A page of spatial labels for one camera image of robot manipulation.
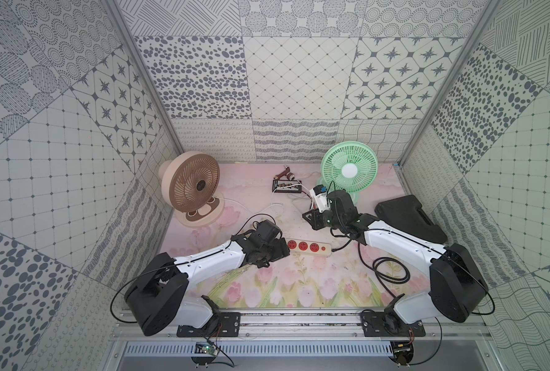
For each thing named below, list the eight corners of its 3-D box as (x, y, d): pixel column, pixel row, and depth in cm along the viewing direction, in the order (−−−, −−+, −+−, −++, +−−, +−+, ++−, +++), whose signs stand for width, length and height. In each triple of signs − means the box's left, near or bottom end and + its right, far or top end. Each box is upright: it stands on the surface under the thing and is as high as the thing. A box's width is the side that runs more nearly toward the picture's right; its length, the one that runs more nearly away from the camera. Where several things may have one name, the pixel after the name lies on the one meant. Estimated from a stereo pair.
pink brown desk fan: (185, 235, 97) (150, 186, 71) (196, 199, 109) (170, 146, 83) (218, 235, 97) (195, 186, 71) (225, 199, 109) (208, 146, 83)
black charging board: (272, 192, 111) (271, 190, 110) (272, 182, 116) (272, 179, 114) (301, 192, 111) (302, 190, 110) (301, 182, 116) (301, 179, 114)
